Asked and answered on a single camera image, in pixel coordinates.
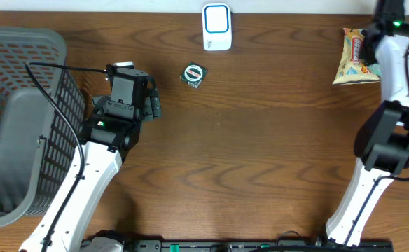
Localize yellow snack bag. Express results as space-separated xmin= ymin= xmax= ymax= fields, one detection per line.
xmin=333 ymin=28 xmax=380 ymax=85

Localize dark green round-label box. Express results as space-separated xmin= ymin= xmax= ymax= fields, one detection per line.
xmin=180 ymin=62 xmax=208 ymax=89

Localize pale teal wet-wipe pack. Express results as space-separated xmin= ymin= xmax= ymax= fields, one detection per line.
xmin=368 ymin=64 xmax=381 ymax=78

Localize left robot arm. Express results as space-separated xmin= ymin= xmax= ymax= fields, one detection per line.
xmin=20 ymin=62 xmax=161 ymax=251

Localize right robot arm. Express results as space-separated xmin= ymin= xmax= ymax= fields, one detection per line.
xmin=315 ymin=0 xmax=409 ymax=251

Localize grey plastic shopping basket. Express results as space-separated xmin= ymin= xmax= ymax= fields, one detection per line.
xmin=0 ymin=27 xmax=85 ymax=227

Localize left black cable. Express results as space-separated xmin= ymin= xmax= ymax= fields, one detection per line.
xmin=24 ymin=61 xmax=108 ymax=252

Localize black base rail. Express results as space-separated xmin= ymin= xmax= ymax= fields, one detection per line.
xmin=80 ymin=237 xmax=394 ymax=252

